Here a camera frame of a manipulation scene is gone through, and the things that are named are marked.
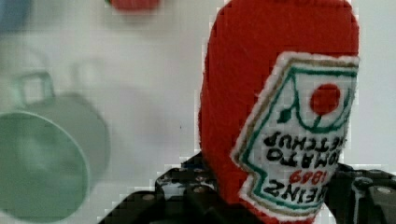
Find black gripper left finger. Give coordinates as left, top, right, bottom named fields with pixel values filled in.
left=98, top=154, right=263, bottom=224

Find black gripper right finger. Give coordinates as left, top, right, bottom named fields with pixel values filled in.
left=325, top=163, right=396, bottom=224

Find red plush ketchup bottle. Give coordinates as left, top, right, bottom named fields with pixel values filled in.
left=198, top=0, right=360, bottom=224

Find green mug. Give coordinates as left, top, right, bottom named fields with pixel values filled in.
left=1, top=71, right=110, bottom=222

